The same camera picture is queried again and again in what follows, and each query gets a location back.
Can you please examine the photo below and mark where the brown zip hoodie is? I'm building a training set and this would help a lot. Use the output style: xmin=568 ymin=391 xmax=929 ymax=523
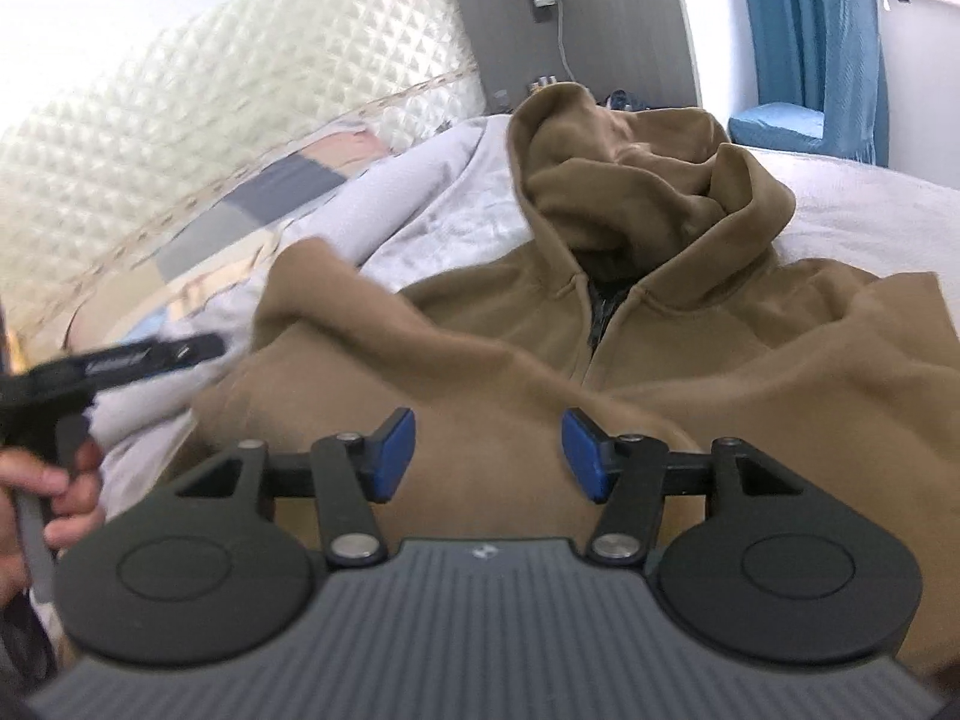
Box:
xmin=169 ymin=85 xmax=958 ymax=673

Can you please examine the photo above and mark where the person left hand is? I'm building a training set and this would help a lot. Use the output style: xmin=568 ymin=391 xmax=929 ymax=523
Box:
xmin=0 ymin=437 xmax=107 ymax=608

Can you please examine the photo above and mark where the plaid patchwork pillow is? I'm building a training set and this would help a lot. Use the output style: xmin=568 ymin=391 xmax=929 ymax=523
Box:
xmin=64 ymin=121 xmax=392 ymax=353

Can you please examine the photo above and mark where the cream quilted headboard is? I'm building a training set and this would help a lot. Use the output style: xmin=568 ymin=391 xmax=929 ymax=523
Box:
xmin=2 ymin=0 xmax=485 ymax=359

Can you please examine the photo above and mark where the blue covered chair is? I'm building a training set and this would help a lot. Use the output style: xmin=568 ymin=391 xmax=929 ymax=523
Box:
xmin=725 ymin=0 xmax=887 ymax=163

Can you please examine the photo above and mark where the blue curtain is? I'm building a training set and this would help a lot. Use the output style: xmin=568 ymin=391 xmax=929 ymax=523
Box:
xmin=730 ymin=0 xmax=890 ymax=166

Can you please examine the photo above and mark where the wall charger with cable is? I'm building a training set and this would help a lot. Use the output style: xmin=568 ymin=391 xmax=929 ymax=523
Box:
xmin=530 ymin=0 xmax=576 ymax=82

